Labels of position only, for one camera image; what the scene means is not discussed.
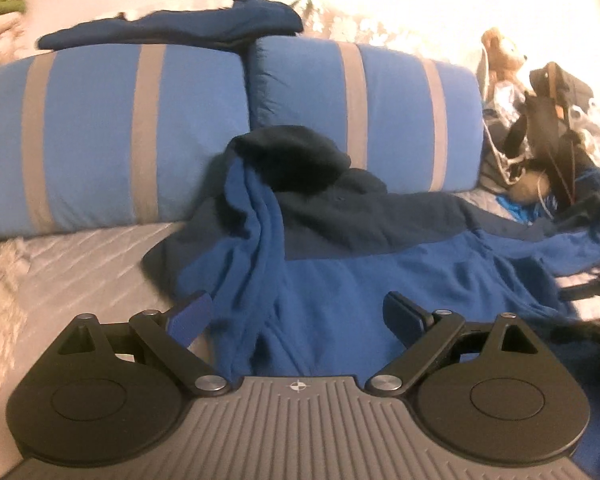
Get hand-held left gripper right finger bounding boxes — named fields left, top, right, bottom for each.
left=365, top=290, right=546, bottom=396

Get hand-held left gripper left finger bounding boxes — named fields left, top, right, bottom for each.
left=55, top=290, right=233, bottom=396

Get blue and navy fleece jacket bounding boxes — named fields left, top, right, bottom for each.
left=142, top=125, right=600, bottom=480

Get small brown plush toy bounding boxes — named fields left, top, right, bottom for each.
left=509, top=169, right=552, bottom=204

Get blue pillow with grey stripes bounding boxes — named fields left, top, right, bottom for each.
left=247, top=35, right=485, bottom=195
left=0, top=42, right=252, bottom=238

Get brown teddy bear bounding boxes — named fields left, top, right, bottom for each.
left=480, top=27, right=531, bottom=87

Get floral patterned pillow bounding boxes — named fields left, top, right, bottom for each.
left=287, top=0, right=483, bottom=68

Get navy blue garment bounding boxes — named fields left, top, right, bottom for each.
left=37, top=0, right=305, bottom=53

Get black strap bag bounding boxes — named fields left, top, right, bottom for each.
left=500, top=61, right=597, bottom=207

